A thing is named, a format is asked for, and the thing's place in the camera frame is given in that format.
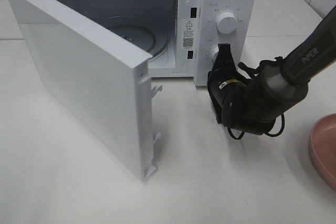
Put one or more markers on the white lower timer knob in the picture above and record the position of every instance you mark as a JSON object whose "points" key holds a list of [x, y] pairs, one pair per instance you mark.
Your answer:
{"points": [[214, 52]]}

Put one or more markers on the glass microwave turntable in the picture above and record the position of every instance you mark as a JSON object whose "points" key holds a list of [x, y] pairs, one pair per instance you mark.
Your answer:
{"points": [[150, 34]]}

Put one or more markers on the white microwave oven body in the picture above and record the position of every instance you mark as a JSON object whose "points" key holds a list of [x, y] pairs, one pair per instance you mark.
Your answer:
{"points": [[175, 61]]}

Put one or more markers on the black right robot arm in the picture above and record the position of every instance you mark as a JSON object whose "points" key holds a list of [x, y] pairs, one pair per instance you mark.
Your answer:
{"points": [[250, 100]]}

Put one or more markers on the white microwave door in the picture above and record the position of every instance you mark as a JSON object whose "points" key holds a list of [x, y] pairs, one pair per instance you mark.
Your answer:
{"points": [[99, 77]]}

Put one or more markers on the white warning label sticker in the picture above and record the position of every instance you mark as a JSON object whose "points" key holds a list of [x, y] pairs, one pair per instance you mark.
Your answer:
{"points": [[188, 33]]}

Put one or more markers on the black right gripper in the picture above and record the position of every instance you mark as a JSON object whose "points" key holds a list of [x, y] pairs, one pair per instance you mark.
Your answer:
{"points": [[222, 78]]}

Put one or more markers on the white upper power knob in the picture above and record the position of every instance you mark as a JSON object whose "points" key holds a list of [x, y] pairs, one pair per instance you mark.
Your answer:
{"points": [[226, 22]]}

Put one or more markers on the pink round plate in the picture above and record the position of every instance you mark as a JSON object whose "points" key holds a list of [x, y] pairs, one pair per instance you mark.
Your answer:
{"points": [[321, 148]]}

